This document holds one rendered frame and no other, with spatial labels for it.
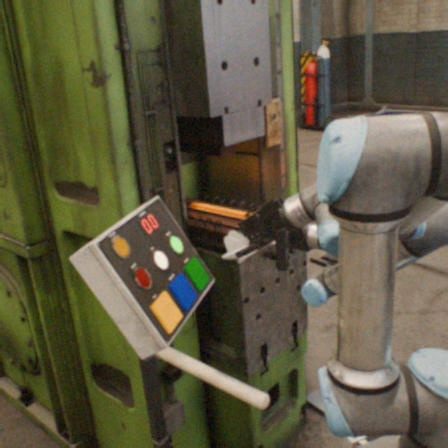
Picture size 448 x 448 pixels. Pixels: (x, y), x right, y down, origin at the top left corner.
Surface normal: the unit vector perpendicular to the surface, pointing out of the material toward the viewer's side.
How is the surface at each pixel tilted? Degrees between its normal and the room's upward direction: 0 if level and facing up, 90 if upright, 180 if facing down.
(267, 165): 90
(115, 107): 90
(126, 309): 90
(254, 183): 90
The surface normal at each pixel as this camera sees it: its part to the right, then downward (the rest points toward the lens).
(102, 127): -0.67, 0.29
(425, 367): 0.06, -0.93
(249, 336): 0.74, 0.18
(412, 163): -0.04, 0.29
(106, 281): -0.30, 0.36
